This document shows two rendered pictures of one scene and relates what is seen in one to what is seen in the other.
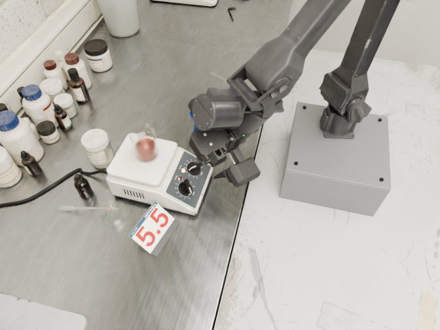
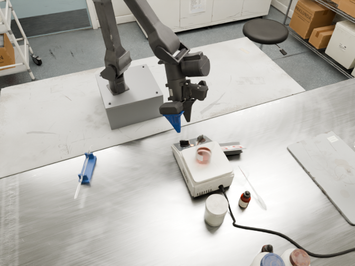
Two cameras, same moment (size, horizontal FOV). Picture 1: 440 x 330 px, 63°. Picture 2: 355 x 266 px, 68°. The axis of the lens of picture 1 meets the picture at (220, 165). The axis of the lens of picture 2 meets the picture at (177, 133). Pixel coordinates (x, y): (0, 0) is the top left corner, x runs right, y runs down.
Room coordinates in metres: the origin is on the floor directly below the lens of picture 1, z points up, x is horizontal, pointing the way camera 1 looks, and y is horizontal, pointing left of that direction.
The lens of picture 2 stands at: (0.82, 0.48, 1.62)
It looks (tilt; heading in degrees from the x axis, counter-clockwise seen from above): 49 degrees down; 234
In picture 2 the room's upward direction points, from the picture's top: straight up
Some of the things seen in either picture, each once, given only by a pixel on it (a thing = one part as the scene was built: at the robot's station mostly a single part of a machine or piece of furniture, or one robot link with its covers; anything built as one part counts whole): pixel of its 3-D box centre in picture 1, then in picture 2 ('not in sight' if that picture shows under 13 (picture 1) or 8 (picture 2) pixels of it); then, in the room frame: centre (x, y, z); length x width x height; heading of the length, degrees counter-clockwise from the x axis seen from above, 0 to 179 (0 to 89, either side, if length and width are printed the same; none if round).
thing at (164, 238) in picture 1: (155, 228); (229, 146); (0.35, 0.13, 0.92); 0.09 x 0.06 x 0.04; 152
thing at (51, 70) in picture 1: (54, 75); not in sight; (0.82, 0.46, 0.94); 0.05 x 0.05 x 0.09
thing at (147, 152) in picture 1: (145, 144); (204, 150); (0.49, 0.15, 1.02); 0.06 x 0.05 x 0.08; 52
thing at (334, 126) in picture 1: (339, 118); (117, 81); (0.55, -0.26, 1.04); 0.07 x 0.07 x 0.06; 88
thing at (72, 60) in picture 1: (76, 71); not in sight; (0.83, 0.40, 0.95); 0.06 x 0.06 x 0.10
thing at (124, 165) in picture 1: (143, 158); (206, 161); (0.49, 0.16, 0.98); 0.12 x 0.12 x 0.01; 74
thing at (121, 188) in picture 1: (157, 173); (202, 162); (0.48, 0.14, 0.94); 0.22 x 0.13 x 0.08; 74
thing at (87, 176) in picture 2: not in sight; (86, 166); (0.78, -0.07, 0.92); 0.10 x 0.03 x 0.04; 53
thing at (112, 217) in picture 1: (114, 213); (240, 173); (0.39, 0.23, 0.91); 0.06 x 0.06 x 0.02
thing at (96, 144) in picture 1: (98, 149); (215, 210); (0.55, 0.28, 0.94); 0.06 x 0.06 x 0.08
